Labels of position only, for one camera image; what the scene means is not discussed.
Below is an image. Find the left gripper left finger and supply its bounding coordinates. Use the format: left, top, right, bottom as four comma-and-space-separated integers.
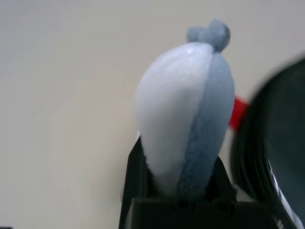
118, 137, 150, 229

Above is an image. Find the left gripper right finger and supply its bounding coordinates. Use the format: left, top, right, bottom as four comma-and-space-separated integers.
207, 158, 236, 202

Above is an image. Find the black red paddle case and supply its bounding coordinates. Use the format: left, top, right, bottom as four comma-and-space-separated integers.
228, 51, 305, 229

